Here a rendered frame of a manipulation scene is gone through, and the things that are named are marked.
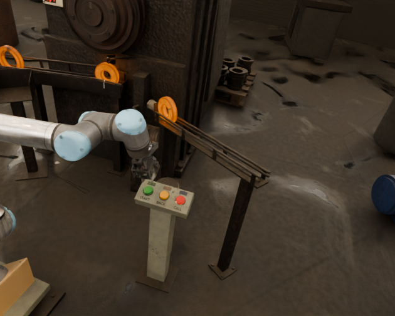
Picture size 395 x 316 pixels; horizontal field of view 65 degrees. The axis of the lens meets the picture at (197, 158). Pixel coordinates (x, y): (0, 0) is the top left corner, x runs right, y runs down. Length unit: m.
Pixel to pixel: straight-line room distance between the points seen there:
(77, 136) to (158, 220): 0.64
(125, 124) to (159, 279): 1.03
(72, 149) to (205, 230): 1.28
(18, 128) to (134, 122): 0.34
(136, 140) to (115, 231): 1.07
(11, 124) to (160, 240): 0.83
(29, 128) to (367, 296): 1.91
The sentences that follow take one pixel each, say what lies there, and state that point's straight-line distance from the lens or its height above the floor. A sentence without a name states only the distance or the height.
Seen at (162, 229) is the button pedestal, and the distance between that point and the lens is 1.47.
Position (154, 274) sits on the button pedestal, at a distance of 1.78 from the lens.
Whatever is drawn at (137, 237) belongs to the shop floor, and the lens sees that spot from 1.99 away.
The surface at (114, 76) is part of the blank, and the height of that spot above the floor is 0.75.
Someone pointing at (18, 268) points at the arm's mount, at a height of 0.29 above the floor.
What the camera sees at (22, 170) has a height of 0.01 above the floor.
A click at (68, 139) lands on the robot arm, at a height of 1.03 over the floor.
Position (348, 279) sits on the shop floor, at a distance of 2.17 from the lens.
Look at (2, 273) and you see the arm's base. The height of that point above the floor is 0.29.
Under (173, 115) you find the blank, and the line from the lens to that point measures 1.72.
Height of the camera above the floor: 1.55
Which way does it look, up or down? 36 degrees down
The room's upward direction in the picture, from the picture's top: 9 degrees clockwise
